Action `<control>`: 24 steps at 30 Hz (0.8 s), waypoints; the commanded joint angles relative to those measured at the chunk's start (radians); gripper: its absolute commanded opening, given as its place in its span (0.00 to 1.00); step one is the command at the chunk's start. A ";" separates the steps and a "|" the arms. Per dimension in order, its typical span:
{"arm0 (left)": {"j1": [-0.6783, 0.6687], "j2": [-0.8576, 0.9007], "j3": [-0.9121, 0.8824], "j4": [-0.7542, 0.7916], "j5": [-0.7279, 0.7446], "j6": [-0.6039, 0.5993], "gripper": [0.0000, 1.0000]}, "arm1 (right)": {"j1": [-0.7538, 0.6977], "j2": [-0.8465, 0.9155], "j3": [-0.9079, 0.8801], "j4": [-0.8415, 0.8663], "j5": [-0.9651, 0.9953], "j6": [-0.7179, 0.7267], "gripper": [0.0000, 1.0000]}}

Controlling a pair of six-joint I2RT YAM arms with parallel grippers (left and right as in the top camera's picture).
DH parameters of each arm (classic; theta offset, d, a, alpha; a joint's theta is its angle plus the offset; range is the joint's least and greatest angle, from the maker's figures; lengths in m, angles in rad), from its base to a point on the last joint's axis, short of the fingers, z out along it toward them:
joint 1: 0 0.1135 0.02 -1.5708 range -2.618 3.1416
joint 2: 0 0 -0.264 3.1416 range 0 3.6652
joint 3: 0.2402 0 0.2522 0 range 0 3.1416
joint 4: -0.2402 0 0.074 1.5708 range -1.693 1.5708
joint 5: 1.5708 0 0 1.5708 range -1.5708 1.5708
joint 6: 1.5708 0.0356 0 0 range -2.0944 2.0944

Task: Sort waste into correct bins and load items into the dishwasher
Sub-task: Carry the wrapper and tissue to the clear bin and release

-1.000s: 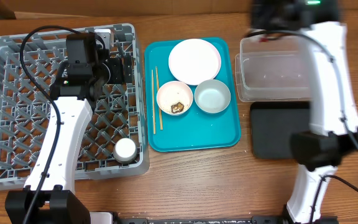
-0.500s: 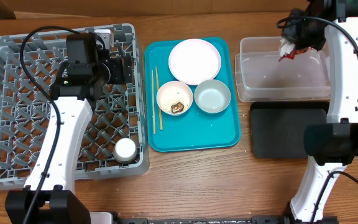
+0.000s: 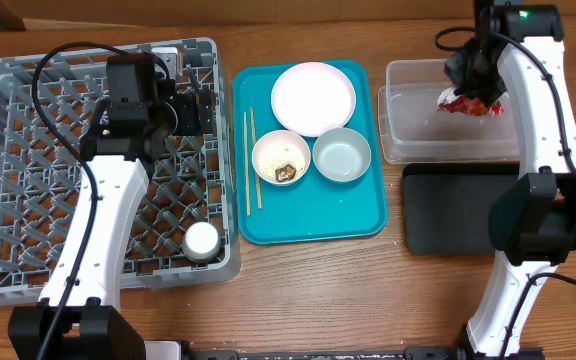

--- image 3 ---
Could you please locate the brown food scrap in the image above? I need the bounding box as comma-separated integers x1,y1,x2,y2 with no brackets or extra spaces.
275,164,297,183

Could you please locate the pink bowl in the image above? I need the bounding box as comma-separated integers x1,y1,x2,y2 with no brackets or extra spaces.
255,130,311,186

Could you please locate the black rectangular tray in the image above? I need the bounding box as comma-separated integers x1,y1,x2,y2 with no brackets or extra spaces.
402,163,519,256

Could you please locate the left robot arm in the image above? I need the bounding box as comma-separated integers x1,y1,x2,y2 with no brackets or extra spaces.
8,48,208,359

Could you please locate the red snack wrapper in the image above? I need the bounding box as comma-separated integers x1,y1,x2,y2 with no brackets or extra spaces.
438,96,504,117

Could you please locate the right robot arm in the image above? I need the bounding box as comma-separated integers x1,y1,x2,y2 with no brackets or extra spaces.
444,1,576,359

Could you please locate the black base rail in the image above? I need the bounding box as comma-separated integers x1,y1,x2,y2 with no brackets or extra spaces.
142,340,469,360

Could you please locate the grey plastic dish rack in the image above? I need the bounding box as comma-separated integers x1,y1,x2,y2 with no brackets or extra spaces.
0,37,241,306

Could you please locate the grey bowl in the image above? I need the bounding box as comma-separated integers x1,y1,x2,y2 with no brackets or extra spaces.
312,128,372,183

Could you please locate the large pink plate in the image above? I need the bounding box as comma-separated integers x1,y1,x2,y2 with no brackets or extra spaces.
271,62,357,137

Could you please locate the white upturned cup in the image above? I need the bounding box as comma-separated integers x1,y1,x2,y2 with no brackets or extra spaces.
182,222,221,263

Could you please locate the clear plastic waste bin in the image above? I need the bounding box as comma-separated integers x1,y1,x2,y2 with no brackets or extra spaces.
378,59,519,164

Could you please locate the white napkin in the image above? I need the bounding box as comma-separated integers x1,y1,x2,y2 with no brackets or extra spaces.
437,87,460,107

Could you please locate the teal plastic serving tray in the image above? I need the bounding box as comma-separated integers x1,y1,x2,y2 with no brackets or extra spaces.
232,60,388,245

